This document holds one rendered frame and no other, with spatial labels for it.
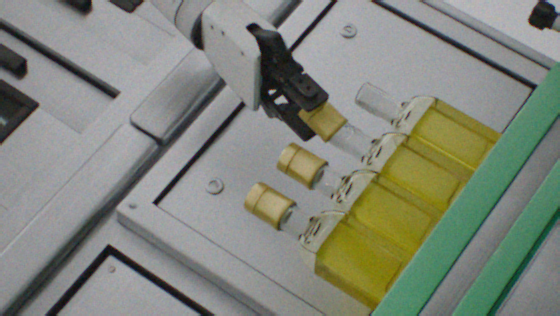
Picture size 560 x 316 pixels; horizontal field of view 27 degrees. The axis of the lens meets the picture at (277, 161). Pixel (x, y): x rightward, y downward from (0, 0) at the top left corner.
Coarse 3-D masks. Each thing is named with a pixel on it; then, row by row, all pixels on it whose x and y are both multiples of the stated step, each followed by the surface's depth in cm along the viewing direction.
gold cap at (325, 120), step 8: (320, 104) 124; (328, 104) 124; (304, 112) 124; (312, 112) 124; (320, 112) 124; (328, 112) 124; (336, 112) 124; (304, 120) 125; (312, 120) 124; (320, 120) 124; (328, 120) 124; (336, 120) 124; (344, 120) 124; (312, 128) 125; (320, 128) 124; (328, 128) 124; (336, 128) 124; (320, 136) 125; (328, 136) 124
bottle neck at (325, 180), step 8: (320, 168) 121; (328, 168) 121; (320, 176) 121; (328, 176) 121; (336, 176) 121; (312, 184) 121; (320, 184) 121; (328, 184) 120; (336, 184) 120; (320, 192) 122; (328, 192) 121
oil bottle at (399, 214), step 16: (352, 176) 119; (368, 176) 119; (384, 176) 119; (336, 192) 119; (352, 192) 118; (368, 192) 118; (384, 192) 118; (400, 192) 118; (336, 208) 119; (352, 208) 117; (368, 208) 117; (384, 208) 117; (400, 208) 117; (416, 208) 117; (432, 208) 117; (368, 224) 117; (384, 224) 116; (400, 224) 116; (416, 224) 116; (432, 224) 116; (400, 240) 116; (416, 240) 115
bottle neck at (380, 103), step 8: (360, 88) 127; (368, 88) 127; (376, 88) 127; (360, 96) 127; (368, 96) 126; (376, 96) 126; (384, 96) 126; (392, 96) 127; (360, 104) 127; (368, 104) 127; (376, 104) 126; (384, 104) 126; (392, 104) 126; (376, 112) 126; (384, 112) 126; (392, 112) 126; (384, 120) 127
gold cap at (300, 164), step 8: (296, 144) 123; (288, 152) 122; (296, 152) 122; (304, 152) 122; (280, 160) 122; (288, 160) 122; (296, 160) 121; (304, 160) 121; (312, 160) 121; (320, 160) 121; (280, 168) 122; (288, 168) 122; (296, 168) 121; (304, 168) 121; (312, 168) 121; (296, 176) 122; (304, 176) 121; (312, 176) 121; (304, 184) 122
